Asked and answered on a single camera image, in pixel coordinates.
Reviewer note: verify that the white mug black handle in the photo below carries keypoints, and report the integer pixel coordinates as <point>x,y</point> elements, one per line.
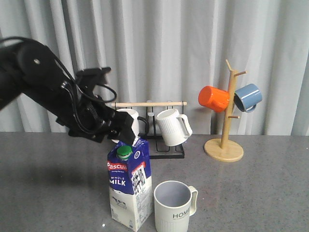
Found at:
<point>136,126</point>

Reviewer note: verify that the wooden mug tree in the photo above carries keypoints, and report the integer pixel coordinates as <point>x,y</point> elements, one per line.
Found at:
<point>224,149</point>

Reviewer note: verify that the cream HOME mug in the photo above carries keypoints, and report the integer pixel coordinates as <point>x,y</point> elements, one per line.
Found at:
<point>175,202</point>

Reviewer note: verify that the orange mug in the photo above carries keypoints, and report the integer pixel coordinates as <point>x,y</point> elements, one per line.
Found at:
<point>214,98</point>

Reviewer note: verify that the white ribbed mug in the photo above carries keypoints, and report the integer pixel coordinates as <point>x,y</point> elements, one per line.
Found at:
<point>174,127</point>

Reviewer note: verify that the grey curtain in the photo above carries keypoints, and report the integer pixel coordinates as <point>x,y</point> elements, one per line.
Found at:
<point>168,50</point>

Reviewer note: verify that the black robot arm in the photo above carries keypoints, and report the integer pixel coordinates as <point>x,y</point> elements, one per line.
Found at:
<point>31,68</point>

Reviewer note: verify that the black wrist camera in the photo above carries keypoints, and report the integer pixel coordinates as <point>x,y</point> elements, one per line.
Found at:
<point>87,79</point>

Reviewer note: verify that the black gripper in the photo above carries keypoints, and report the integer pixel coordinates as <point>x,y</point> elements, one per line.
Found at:
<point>93,120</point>

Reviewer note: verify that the blue white milk carton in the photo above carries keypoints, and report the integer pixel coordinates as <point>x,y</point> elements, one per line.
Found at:
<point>130,183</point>

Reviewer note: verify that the blue mug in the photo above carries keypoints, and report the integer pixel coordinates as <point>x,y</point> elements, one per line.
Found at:
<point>247,98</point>

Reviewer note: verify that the black wire mug rack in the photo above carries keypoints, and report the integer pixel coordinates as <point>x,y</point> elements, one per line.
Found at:
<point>161,150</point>

